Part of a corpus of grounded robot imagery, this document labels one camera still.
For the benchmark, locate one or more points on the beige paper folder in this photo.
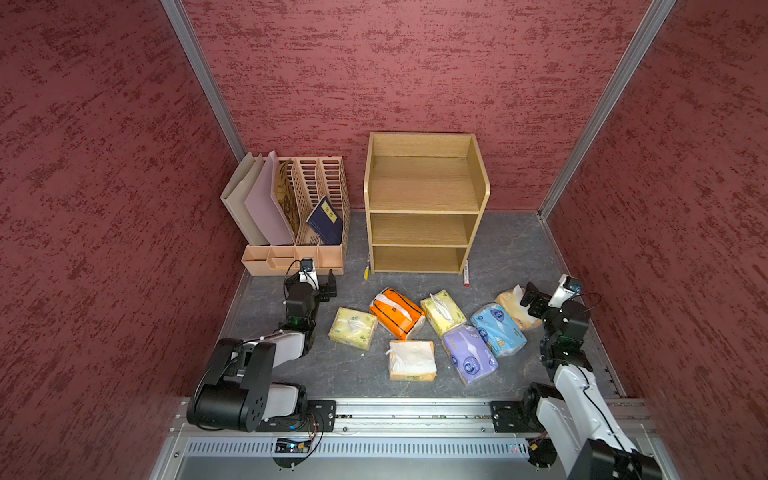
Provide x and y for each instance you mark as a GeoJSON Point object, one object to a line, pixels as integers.
{"type": "Point", "coordinates": [236, 191]}

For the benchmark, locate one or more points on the beige plastic file organizer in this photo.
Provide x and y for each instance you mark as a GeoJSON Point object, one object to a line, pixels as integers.
{"type": "Point", "coordinates": [312, 178]}

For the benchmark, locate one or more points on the light blue tissue pack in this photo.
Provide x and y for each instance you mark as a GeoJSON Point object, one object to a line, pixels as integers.
{"type": "Point", "coordinates": [498, 330]}

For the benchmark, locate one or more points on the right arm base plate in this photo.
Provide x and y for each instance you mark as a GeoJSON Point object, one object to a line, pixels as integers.
{"type": "Point", "coordinates": [516, 417]}

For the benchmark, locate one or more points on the wooden three-tier shelf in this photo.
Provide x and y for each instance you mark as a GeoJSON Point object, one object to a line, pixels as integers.
{"type": "Point", "coordinates": [425, 195]}

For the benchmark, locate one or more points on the beige tissue pack bottom shelf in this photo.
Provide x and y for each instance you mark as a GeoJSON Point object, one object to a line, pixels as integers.
{"type": "Point", "coordinates": [510, 301]}

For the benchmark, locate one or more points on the purple tissue pack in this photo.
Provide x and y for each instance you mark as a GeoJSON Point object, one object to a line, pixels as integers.
{"type": "Point", "coordinates": [469, 354]}

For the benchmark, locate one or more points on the yellow green tissue box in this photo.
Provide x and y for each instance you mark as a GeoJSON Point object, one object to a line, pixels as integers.
{"type": "Point", "coordinates": [353, 328]}

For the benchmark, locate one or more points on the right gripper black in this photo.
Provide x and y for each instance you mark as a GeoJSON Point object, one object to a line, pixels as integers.
{"type": "Point", "coordinates": [538, 300]}

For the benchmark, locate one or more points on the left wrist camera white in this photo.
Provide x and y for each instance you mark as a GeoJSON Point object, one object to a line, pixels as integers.
{"type": "Point", "coordinates": [308, 271]}

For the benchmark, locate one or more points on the lilac paper folder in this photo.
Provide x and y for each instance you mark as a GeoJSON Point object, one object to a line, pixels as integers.
{"type": "Point", "coordinates": [263, 206]}

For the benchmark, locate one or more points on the dark blue book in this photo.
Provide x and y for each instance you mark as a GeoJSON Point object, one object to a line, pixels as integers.
{"type": "Point", "coordinates": [326, 222]}

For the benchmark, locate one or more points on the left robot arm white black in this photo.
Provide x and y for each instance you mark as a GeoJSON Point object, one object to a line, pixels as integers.
{"type": "Point", "coordinates": [237, 391]}

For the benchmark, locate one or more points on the left aluminium corner profile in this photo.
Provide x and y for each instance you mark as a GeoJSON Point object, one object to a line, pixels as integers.
{"type": "Point", "coordinates": [185, 33]}

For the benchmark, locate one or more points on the right aluminium corner profile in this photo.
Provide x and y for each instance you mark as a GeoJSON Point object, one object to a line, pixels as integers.
{"type": "Point", "coordinates": [647, 30]}

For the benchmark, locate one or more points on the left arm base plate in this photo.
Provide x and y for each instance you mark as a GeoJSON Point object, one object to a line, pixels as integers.
{"type": "Point", "coordinates": [319, 416]}

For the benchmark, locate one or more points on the orange white tissue pack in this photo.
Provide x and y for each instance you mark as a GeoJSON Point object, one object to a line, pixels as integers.
{"type": "Point", "coordinates": [398, 314]}

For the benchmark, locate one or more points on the aluminium corner profile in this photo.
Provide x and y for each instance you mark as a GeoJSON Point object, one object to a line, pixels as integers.
{"type": "Point", "coordinates": [647, 30]}
{"type": "Point", "coordinates": [185, 33]}

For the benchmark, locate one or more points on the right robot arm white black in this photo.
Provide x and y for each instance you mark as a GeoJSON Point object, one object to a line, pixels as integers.
{"type": "Point", "coordinates": [587, 439]}

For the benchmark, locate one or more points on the brown patterned folder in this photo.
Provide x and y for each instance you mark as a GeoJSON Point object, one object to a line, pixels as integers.
{"type": "Point", "coordinates": [285, 196]}

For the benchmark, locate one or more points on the aluminium mounting rail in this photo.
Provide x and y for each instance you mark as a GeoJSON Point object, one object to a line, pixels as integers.
{"type": "Point", "coordinates": [448, 417]}

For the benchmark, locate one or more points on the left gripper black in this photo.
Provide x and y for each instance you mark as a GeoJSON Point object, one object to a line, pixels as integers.
{"type": "Point", "coordinates": [323, 289]}

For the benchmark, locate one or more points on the orange yellow tissue box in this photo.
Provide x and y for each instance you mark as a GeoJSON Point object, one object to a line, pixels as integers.
{"type": "Point", "coordinates": [412, 360]}

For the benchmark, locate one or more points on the yellow tissue pack bottom shelf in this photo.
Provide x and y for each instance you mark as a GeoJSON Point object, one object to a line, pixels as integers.
{"type": "Point", "coordinates": [442, 312]}

